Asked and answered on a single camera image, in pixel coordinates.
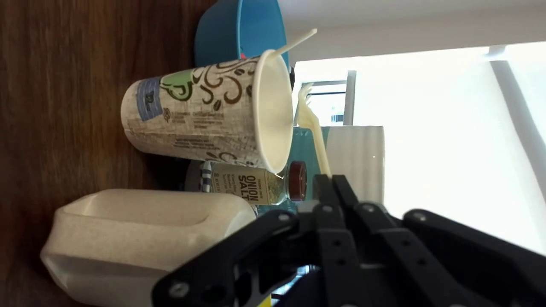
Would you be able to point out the patterned paper cup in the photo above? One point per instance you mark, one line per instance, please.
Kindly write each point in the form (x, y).
(198, 114)

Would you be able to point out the blue plastic bowl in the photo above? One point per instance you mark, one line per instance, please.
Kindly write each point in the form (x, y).
(227, 32)

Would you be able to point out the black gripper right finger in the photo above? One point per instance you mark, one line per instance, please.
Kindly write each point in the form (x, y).
(398, 250)

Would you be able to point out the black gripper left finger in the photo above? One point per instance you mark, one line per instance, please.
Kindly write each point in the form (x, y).
(338, 257)

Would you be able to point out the white plastic spoon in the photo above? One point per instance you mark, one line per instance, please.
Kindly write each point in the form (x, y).
(295, 44)

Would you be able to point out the white plastic fork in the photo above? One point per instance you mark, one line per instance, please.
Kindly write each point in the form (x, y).
(316, 131)

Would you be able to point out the white plastic pitcher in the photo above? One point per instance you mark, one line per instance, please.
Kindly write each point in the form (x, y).
(142, 240)

